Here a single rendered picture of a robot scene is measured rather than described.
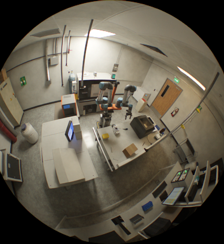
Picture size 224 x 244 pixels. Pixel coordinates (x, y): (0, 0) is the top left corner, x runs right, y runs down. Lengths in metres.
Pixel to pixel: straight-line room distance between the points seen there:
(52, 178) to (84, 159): 0.43
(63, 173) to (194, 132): 4.59
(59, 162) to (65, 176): 0.14
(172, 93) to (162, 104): 0.91
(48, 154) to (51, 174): 0.24
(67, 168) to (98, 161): 1.67
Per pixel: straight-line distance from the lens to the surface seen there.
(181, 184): 2.21
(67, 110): 2.11
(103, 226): 1.76
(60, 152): 0.83
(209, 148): 4.80
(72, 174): 0.80
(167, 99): 4.60
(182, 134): 4.62
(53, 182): 0.99
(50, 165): 1.01
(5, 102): 3.68
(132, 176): 2.62
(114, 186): 2.43
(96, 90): 2.65
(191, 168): 4.71
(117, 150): 1.59
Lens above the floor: 2.33
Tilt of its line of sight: 48 degrees down
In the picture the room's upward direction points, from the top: 21 degrees clockwise
